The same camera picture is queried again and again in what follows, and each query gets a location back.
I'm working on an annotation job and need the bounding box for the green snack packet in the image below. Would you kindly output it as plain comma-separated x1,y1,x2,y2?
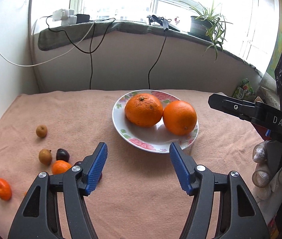
232,78,255,100

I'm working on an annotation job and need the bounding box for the right gloved hand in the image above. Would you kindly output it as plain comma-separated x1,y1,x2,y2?
252,140,282,223

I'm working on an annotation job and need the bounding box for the green windowsill cloth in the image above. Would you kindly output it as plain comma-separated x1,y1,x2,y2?
38,21,264,77

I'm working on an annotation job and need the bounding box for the mandarin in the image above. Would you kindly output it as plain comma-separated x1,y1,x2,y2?
0,178,12,201
52,160,72,175

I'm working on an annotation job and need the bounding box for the white cable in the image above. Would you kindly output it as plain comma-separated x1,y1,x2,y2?
0,16,96,68

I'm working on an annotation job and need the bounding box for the black charger brick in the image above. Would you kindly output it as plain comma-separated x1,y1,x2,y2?
76,14,90,24

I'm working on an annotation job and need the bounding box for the brown longan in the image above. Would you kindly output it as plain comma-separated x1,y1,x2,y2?
35,125,48,138
39,149,52,166

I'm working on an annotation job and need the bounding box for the potted spider plant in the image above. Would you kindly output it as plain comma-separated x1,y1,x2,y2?
182,2,232,61

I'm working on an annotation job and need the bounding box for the black cable left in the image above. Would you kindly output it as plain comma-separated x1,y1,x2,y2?
45,15,116,90

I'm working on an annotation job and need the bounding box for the black device on sill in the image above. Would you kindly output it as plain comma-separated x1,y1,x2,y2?
147,15,180,32

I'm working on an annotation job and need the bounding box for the white power strip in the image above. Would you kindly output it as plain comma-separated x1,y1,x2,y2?
52,9,77,26

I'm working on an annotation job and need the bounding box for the black cable right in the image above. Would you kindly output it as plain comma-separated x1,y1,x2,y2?
147,28,169,90

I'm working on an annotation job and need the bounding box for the floral white ceramic plate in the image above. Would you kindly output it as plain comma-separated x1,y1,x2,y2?
112,90,199,154

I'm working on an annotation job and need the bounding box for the black cable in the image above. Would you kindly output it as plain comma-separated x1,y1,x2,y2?
147,28,169,90
45,15,116,90

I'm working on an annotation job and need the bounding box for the large rough orange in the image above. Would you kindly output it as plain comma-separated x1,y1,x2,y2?
125,93,163,128

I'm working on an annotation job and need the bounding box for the large smooth orange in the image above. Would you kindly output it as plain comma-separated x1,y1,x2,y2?
162,100,197,136

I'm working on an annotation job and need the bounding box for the dark plum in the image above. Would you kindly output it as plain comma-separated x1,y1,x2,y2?
56,148,70,162

